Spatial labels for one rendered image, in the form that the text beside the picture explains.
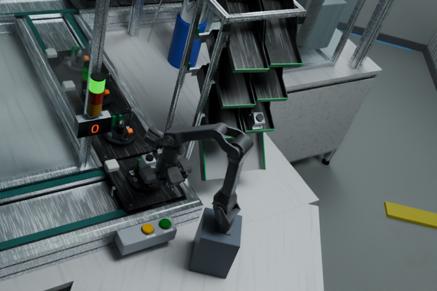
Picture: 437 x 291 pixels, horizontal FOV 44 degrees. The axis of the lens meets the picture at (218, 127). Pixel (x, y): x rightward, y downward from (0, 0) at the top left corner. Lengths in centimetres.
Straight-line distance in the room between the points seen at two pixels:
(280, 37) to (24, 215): 111
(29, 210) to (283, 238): 98
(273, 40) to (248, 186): 70
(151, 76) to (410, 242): 204
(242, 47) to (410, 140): 294
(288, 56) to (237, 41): 20
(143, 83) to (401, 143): 248
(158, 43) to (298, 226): 132
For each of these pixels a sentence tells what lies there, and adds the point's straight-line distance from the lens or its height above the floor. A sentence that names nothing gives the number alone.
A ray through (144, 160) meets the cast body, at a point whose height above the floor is 108.
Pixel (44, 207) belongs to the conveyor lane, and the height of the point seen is 92.
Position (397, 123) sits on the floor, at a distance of 478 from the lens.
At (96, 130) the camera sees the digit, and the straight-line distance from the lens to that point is 197.
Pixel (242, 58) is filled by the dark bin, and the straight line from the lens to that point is 188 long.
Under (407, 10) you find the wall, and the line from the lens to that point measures 578.
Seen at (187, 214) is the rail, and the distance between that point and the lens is 212.
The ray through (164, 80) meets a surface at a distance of 281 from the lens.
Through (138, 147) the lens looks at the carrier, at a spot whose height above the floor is 97.
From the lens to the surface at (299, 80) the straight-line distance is 313.
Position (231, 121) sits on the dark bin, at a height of 122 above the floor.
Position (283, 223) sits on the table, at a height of 86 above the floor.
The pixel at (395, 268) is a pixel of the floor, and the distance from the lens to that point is 365.
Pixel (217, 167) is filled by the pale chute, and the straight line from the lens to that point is 218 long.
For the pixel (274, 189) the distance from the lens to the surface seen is 242.
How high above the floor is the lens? 254
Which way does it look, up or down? 40 degrees down
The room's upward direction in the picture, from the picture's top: 18 degrees clockwise
